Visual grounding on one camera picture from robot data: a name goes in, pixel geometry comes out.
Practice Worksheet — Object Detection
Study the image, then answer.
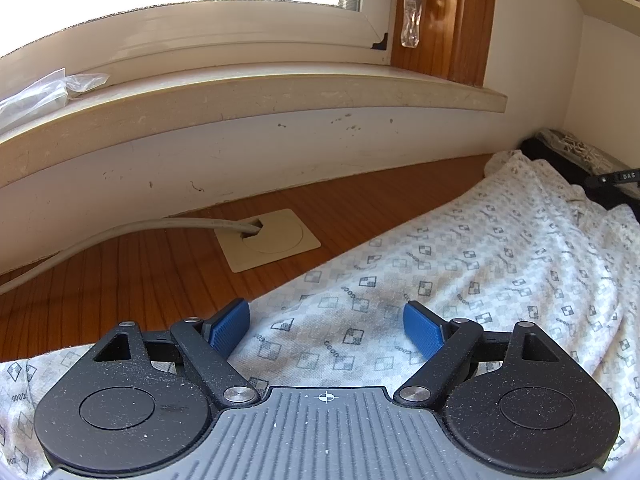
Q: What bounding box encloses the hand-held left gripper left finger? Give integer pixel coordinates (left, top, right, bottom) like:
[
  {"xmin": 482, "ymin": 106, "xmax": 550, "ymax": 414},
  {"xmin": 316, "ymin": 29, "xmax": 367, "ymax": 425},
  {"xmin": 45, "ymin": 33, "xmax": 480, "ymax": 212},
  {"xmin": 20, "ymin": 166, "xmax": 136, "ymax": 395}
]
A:
[{"xmin": 92, "ymin": 297, "xmax": 261, "ymax": 406}]

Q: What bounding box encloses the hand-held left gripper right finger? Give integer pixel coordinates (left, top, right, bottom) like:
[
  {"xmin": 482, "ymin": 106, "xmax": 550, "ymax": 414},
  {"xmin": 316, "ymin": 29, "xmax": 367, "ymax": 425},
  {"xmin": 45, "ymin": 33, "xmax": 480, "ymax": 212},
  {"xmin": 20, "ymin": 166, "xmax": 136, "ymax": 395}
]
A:
[{"xmin": 395, "ymin": 300, "xmax": 561, "ymax": 407}]

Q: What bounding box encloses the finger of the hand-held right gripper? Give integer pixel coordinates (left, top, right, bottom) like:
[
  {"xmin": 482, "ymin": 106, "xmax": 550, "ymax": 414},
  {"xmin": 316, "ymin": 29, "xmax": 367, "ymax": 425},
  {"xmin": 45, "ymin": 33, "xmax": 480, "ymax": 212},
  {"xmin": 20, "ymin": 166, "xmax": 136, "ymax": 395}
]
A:
[{"xmin": 585, "ymin": 171, "xmax": 619, "ymax": 191}]

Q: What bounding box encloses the white checker-print garment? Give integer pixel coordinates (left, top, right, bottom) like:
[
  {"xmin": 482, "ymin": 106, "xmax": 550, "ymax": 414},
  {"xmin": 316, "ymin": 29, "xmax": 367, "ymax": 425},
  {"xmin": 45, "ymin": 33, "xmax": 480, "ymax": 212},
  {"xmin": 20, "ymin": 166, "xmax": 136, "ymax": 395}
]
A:
[{"xmin": 0, "ymin": 150, "xmax": 640, "ymax": 480}]

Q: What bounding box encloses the grey printed folded cloth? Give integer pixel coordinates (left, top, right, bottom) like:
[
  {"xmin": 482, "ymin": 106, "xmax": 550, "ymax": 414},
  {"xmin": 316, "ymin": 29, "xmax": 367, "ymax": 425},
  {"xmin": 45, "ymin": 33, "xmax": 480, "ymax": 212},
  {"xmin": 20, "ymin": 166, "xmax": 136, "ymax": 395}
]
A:
[{"xmin": 534, "ymin": 127, "xmax": 632, "ymax": 174}]

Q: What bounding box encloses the black cloth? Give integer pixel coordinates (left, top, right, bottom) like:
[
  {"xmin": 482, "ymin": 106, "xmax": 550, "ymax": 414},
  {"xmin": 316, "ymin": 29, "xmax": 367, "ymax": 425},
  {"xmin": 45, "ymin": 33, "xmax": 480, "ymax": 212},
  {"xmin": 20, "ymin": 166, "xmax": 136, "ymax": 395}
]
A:
[{"xmin": 519, "ymin": 136, "xmax": 640, "ymax": 212}]

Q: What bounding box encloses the beige window sill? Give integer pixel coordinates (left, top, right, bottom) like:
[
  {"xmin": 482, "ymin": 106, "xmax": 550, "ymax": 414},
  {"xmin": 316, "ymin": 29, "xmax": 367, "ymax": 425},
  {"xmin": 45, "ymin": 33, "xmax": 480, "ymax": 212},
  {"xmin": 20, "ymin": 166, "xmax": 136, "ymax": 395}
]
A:
[{"xmin": 0, "ymin": 64, "xmax": 509, "ymax": 177}]

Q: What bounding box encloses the brown wooden window trim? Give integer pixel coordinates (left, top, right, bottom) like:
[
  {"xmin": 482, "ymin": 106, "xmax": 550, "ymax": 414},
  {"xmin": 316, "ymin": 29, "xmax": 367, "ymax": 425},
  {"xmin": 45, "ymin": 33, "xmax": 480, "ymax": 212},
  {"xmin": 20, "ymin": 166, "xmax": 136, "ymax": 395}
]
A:
[{"xmin": 389, "ymin": 0, "xmax": 499, "ymax": 89}]

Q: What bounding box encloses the clear plastic bag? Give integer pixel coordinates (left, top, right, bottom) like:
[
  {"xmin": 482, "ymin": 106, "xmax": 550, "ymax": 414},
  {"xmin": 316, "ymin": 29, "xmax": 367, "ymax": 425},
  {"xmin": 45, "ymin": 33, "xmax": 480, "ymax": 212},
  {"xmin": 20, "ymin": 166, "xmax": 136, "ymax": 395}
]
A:
[{"xmin": 0, "ymin": 66, "xmax": 112, "ymax": 127}]

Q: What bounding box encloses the beige desk cable grommet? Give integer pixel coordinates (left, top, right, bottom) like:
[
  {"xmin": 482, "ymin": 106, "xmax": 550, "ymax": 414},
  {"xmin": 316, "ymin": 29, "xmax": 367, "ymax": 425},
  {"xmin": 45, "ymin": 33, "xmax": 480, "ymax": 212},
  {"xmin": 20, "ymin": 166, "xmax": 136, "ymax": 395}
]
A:
[{"xmin": 214, "ymin": 207, "xmax": 322, "ymax": 274}]

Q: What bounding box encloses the white cable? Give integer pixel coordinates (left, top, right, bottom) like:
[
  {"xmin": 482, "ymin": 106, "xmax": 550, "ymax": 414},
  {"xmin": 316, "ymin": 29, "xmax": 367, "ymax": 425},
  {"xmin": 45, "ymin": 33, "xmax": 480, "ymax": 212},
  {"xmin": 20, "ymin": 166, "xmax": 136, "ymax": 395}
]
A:
[{"xmin": 0, "ymin": 216, "xmax": 264, "ymax": 299}]

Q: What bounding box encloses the cream wall shelf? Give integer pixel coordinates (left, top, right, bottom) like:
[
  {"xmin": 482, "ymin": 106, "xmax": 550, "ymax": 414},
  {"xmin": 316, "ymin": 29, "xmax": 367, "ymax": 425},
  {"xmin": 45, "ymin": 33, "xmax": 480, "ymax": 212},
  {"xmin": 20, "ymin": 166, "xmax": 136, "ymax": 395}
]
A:
[{"xmin": 564, "ymin": 0, "xmax": 640, "ymax": 37}]

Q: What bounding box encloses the clear blind cord pull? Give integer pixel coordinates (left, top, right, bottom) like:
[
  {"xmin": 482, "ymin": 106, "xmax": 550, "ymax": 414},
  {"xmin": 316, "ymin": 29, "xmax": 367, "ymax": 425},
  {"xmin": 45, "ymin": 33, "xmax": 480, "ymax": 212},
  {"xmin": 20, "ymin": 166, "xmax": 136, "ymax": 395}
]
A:
[{"xmin": 399, "ymin": 0, "xmax": 427, "ymax": 52}]

